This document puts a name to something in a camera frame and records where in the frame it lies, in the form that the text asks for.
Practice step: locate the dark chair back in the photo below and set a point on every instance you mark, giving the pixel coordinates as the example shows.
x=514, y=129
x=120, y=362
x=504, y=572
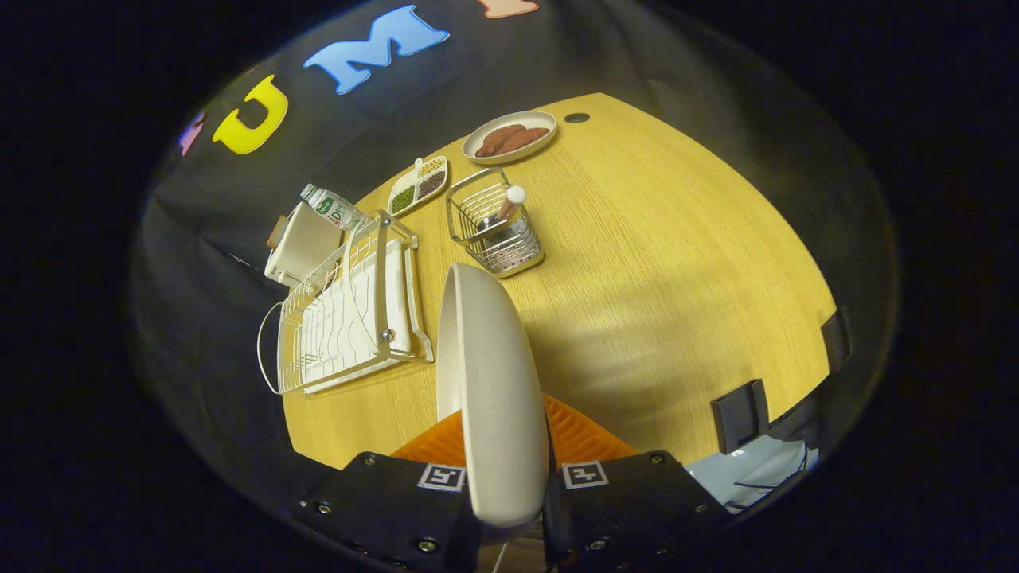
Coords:
x=736, y=418
x=834, y=342

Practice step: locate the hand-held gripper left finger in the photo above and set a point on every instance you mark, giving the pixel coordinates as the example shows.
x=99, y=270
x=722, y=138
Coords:
x=398, y=509

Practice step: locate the white toaster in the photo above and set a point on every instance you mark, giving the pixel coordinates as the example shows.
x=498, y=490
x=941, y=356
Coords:
x=306, y=243

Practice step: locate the pale blue cloth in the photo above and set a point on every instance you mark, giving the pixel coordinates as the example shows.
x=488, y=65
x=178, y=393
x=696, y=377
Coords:
x=740, y=473

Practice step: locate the brown bread slice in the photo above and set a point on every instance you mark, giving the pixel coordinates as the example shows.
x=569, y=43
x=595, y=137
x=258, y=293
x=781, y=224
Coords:
x=277, y=232

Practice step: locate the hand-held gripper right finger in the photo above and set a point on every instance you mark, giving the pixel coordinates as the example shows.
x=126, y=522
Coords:
x=629, y=509

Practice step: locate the white divided dish with beans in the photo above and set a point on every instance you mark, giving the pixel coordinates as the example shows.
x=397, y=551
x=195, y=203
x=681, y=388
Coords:
x=418, y=189

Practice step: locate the beige plate with meat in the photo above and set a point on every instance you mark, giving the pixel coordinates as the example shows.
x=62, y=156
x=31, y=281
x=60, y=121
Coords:
x=549, y=127

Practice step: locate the red meat slices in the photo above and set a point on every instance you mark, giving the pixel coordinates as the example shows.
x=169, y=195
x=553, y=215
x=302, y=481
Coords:
x=513, y=139

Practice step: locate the white green label bottle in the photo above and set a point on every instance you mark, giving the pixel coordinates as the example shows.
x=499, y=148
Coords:
x=334, y=208

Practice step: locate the beige round plate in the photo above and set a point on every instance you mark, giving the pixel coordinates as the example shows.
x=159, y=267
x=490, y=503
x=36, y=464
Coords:
x=493, y=382

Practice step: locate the black backdrop cloth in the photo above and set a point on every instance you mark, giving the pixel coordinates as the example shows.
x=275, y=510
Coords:
x=716, y=119

